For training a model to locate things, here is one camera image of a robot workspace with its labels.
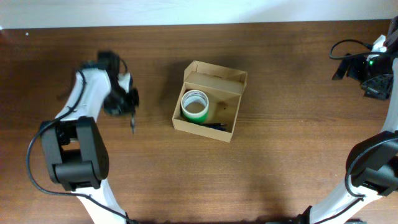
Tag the black pen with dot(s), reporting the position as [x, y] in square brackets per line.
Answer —
[214, 124]

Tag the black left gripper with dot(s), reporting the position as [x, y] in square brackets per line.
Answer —
[129, 101]

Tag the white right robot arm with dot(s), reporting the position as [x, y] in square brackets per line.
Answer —
[371, 167]

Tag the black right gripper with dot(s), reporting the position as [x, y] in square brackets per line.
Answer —
[351, 69]

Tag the grey clear pen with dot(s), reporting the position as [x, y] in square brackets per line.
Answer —
[132, 123]

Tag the blue pen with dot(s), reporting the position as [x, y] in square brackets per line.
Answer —
[220, 128]

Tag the green tape roll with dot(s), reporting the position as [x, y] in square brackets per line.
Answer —
[197, 118]

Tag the beige masking tape roll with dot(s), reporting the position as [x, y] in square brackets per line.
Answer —
[195, 101]

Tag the cardboard box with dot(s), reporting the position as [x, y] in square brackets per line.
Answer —
[224, 88]

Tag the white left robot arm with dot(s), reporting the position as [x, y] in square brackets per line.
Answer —
[75, 155]

